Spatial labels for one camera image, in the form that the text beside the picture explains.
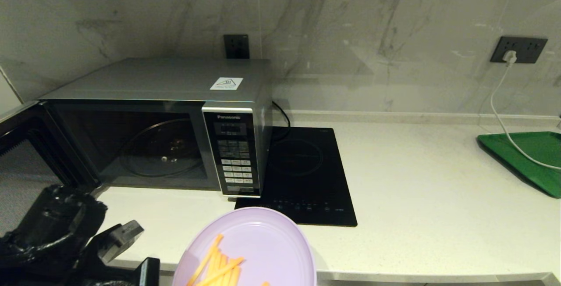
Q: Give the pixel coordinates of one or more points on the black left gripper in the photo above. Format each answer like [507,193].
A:
[144,275]

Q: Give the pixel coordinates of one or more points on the lilac round plate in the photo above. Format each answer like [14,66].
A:
[271,242]

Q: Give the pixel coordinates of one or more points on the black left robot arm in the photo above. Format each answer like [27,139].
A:
[44,233]

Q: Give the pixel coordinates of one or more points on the black microwave control panel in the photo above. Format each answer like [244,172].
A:
[232,145]

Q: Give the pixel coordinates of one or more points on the silver Panasonic microwave oven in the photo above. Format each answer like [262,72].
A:
[153,80]

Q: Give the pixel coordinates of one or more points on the black induction cooktop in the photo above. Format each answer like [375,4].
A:
[307,159]

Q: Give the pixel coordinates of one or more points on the white warning sticker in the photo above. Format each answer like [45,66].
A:
[226,83]

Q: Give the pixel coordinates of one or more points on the green plastic tray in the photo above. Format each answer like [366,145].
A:
[539,163]

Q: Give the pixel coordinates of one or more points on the white power plug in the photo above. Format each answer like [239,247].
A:
[509,57]

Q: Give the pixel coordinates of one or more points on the small black wall socket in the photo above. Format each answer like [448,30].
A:
[236,45]

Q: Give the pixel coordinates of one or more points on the wide black wall socket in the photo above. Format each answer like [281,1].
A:
[532,49]

